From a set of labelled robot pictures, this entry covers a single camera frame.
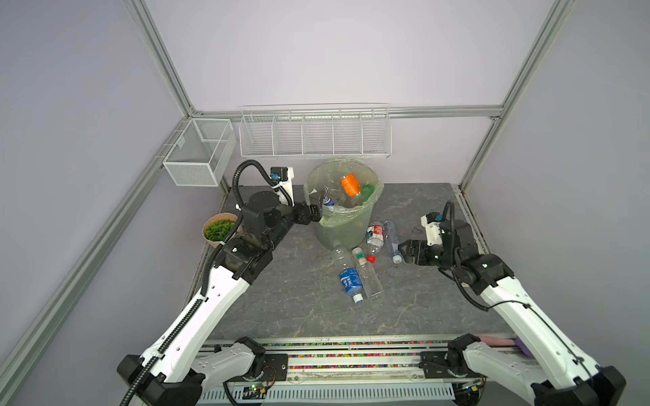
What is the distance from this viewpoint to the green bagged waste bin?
2.68 feet

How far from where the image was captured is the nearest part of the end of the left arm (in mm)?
579

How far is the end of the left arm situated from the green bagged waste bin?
0.56 feet
